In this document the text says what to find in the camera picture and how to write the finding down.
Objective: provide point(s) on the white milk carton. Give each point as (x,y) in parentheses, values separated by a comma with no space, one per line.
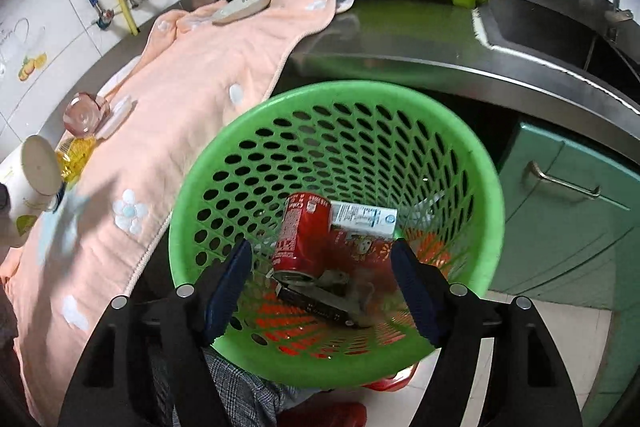
(362,218)

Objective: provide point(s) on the yellow plastic wrapper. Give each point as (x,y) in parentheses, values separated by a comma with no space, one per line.
(75,159)

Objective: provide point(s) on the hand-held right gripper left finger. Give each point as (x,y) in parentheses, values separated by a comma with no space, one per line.
(227,287)

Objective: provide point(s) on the red soda can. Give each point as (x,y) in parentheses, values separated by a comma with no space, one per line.
(297,237)

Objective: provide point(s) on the green cabinet door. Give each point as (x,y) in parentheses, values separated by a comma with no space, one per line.
(620,357)
(560,217)

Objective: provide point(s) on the white plastic lid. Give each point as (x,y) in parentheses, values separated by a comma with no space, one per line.
(117,117)

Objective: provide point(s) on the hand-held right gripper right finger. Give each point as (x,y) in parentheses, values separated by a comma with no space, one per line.
(415,292)

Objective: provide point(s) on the white shallow plate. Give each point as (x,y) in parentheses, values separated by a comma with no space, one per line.
(245,4)

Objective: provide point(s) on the red plastic stool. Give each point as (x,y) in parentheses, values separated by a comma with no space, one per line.
(330,414)

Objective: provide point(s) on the small black box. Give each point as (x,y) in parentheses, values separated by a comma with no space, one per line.
(305,299)

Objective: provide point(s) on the person's grey trouser leg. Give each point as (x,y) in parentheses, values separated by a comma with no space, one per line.
(240,392)

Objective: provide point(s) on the green plastic perforated basket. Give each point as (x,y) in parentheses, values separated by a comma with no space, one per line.
(225,132)

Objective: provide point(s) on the pink flowered towel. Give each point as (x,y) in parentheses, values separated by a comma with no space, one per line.
(190,72)

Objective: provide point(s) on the stainless steel sink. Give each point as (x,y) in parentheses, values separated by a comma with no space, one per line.
(540,27)

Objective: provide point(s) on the white paper cup green leaf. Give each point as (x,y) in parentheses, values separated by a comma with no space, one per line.
(30,187)

